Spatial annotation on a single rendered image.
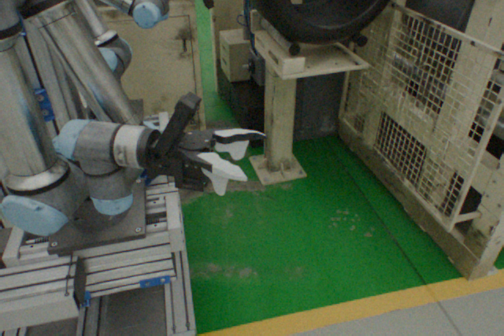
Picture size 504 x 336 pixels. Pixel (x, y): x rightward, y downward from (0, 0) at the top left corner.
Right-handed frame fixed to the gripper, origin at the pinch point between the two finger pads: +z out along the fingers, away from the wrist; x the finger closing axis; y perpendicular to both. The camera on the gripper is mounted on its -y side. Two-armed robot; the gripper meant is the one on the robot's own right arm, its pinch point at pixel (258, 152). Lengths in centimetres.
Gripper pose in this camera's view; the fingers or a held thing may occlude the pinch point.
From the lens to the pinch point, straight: 65.3
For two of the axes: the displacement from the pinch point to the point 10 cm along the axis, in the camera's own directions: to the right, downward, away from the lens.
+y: -0.3, 8.9, 4.6
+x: -2.1, 4.5, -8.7
